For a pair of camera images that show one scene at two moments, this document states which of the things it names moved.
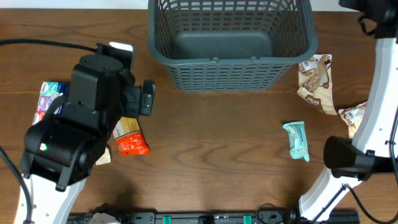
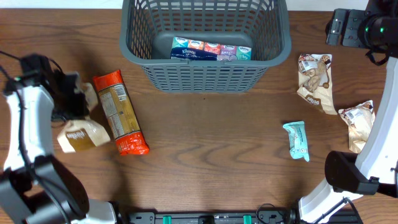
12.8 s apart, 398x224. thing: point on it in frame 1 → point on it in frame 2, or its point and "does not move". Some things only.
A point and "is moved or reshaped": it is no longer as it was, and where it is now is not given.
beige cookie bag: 315,83 does not move
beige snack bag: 104,158 is moved or reshaped
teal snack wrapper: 298,142 does not move
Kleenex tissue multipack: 50,90 is moved or reshaped
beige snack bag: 352,117 does not move
